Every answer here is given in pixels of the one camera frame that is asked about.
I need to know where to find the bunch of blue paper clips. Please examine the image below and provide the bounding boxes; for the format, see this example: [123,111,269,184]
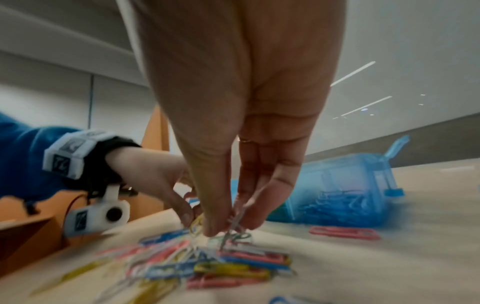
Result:
[295,188,391,226]

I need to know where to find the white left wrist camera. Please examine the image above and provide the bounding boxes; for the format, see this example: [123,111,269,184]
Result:
[63,184,131,238]

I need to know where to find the pile of coloured paper clips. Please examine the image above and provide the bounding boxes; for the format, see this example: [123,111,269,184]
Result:
[30,224,384,304]

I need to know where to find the blue compartment organizer box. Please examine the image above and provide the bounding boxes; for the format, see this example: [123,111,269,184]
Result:
[232,135,412,229]

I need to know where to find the black camera cable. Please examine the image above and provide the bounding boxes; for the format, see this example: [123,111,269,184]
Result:
[63,193,91,221]

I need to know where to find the left wrist marker band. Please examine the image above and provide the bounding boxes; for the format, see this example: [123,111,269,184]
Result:
[42,130,118,180]

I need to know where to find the white wall board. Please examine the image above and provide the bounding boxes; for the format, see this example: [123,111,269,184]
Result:
[168,0,480,156]

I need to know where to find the round wooden table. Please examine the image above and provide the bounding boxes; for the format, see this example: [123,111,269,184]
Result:
[0,157,480,304]

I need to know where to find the person's left hand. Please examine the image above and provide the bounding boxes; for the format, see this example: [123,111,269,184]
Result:
[104,145,204,229]

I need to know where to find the person's right hand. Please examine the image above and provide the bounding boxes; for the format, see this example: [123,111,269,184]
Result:
[116,0,348,237]

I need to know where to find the person's left forearm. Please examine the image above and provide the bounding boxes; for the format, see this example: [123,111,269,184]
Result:
[0,113,142,200]

